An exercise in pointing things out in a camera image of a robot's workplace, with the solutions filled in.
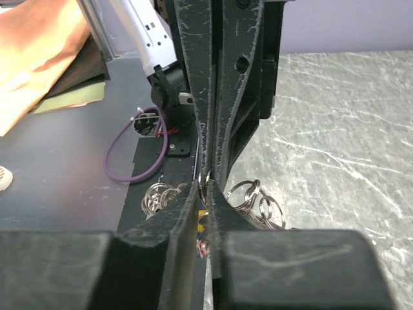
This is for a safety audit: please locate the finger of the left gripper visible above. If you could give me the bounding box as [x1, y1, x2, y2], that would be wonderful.
[214, 1, 264, 190]
[174, 0, 215, 176]

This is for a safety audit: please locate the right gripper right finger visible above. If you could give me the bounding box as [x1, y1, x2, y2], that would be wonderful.
[206, 181, 396, 309]

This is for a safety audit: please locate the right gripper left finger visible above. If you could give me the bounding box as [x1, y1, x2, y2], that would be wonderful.
[1, 183, 200, 309]

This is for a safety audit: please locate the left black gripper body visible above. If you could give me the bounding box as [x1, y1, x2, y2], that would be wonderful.
[232, 0, 287, 156]

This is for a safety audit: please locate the red key tag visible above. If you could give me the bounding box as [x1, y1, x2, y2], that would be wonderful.
[196, 240, 210, 259]

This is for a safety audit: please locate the brass key with yellow tag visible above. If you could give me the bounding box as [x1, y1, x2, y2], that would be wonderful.
[197, 209, 208, 234]

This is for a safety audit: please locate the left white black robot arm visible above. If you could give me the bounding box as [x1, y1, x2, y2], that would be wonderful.
[112, 1, 285, 189]

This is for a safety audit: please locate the small white round object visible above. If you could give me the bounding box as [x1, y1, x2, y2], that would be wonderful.
[0, 166, 14, 191]

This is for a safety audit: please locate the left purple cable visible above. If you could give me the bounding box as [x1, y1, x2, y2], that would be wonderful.
[105, 105, 168, 185]

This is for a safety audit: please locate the aluminium frame rail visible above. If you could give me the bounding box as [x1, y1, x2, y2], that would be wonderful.
[77, 0, 115, 61]

